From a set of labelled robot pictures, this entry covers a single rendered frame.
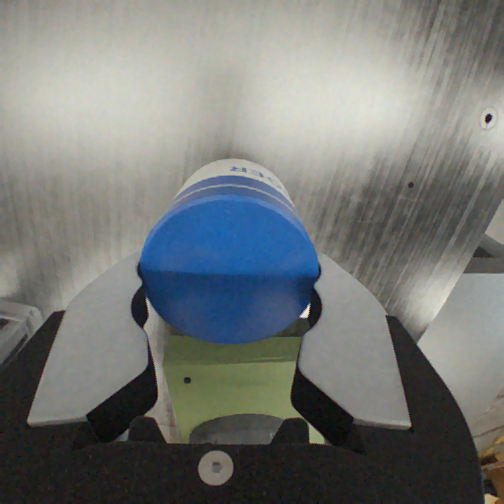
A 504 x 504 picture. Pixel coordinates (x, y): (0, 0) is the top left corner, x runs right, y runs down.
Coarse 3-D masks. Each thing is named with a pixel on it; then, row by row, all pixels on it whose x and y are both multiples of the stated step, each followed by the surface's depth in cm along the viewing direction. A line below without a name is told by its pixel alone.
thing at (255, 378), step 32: (192, 352) 30; (224, 352) 30; (256, 352) 30; (288, 352) 31; (192, 384) 30; (224, 384) 31; (256, 384) 31; (288, 384) 32; (192, 416) 34; (288, 416) 36
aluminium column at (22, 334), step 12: (0, 324) 29; (12, 324) 29; (24, 324) 30; (0, 336) 27; (12, 336) 28; (24, 336) 31; (0, 348) 26; (12, 348) 28; (0, 360) 26; (0, 372) 26
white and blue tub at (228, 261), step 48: (192, 192) 10; (240, 192) 10; (192, 240) 10; (240, 240) 10; (288, 240) 10; (144, 288) 11; (192, 288) 11; (240, 288) 11; (288, 288) 11; (192, 336) 12; (240, 336) 12
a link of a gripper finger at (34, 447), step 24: (48, 336) 7; (24, 360) 6; (0, 384) 6; (24, 384) 6; (0, 408) 5; (24, 408) 5; (0, 432) 5; (24, 432) 5; (48, 432) 5; (72, 432) 5; (0, 456) 4; (24, 456) 4; (48, 456) 5; (0, 480) 4
